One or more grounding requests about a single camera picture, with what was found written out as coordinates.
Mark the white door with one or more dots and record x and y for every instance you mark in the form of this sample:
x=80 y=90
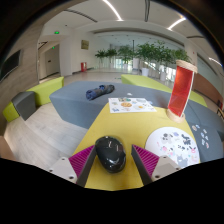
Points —
x=52 y=61

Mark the gold wall plaque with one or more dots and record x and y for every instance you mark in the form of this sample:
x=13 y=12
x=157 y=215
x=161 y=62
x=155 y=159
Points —
x=85 y=44

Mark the green exit sign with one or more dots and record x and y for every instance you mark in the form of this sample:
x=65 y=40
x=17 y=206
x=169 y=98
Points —
x=57 y=32

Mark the black computer mouse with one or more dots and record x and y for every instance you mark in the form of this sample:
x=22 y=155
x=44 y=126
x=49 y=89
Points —
x=110 y=155

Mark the folded dark blue umbrella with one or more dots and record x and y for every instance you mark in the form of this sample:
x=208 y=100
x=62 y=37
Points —
x=99 y=91

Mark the long grey upholstered bench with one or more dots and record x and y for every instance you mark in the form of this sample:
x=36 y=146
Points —
x=73 y=103

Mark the group of potted green plants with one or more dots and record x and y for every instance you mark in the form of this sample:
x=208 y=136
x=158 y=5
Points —
x=150 y=53

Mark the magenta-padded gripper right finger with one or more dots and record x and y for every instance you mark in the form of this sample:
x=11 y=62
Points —
x=146 y=160

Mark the dark grey cube stool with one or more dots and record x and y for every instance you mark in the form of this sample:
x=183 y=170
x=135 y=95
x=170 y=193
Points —
x=24 y=105

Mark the lime green upholstered bench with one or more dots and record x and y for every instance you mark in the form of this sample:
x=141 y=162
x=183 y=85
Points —
x=198 y=98
x=146 y=82
x=45 y=91

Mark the black wall screen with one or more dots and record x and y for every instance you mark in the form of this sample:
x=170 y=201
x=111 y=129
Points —
x=10 y=65

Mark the printed sticker sheet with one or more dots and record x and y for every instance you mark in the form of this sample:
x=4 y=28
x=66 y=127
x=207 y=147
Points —
x=131 y=105

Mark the group of ceiling light strips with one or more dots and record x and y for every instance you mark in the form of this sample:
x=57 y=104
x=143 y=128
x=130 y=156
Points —
x=113 y=10

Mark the red fire cabinet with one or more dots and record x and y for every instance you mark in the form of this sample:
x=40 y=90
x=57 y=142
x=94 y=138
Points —
x=83 y=67

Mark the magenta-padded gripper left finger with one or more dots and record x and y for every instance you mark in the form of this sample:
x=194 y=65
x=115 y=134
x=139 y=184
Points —
x=81 y=160

